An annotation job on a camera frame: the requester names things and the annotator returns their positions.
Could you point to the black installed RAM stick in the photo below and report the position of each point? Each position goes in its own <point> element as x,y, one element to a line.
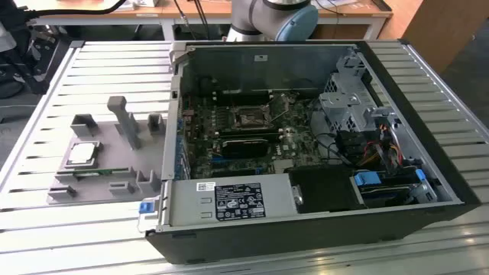
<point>248,131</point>
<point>249,136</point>

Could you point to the white box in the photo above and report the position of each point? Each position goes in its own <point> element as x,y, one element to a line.
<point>141,3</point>

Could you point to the silver chipset heatsink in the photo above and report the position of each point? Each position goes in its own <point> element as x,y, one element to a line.
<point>283,166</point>

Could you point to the blue plastic clip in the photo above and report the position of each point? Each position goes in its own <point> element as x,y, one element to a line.
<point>419,175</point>

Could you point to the black office chair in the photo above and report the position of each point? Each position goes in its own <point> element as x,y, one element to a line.
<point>9,86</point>

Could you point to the green motherboard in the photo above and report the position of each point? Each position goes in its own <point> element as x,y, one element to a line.
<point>297,143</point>

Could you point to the black graphics card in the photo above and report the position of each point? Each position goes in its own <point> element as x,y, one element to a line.
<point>244,149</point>

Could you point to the grey parts rack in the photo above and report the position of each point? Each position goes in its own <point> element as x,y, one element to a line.
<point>115,137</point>

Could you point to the CPU socket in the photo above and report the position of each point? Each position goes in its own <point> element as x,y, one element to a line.
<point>249,118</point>

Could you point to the wooden cabinet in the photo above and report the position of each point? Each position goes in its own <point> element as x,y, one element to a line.
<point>438,31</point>

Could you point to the grey power supply unit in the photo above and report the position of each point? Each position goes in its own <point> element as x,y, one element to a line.
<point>191,203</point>

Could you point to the thin metal locking lever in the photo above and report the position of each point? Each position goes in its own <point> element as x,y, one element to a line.
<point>283,114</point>

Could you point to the wooden desk white frame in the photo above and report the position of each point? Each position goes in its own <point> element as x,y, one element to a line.
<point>213,15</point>

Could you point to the black plastic shroud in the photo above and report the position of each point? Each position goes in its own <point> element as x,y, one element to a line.
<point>324,189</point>

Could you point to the green RAM stick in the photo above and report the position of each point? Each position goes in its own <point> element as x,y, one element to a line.
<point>103,172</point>

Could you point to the black open PC case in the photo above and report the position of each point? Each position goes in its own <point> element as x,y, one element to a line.
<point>267,243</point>

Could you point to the black case fan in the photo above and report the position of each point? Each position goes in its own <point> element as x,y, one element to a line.
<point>208,86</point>

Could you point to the silver metal drive cage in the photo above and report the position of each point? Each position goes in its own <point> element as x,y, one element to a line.
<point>345,109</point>

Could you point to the blue case latch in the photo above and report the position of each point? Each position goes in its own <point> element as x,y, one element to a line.
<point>147,207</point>

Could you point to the silver square CPU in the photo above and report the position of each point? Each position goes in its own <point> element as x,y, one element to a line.
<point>81,153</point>

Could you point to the hard disk in blue carrier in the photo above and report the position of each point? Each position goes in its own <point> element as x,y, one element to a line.
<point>367,179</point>

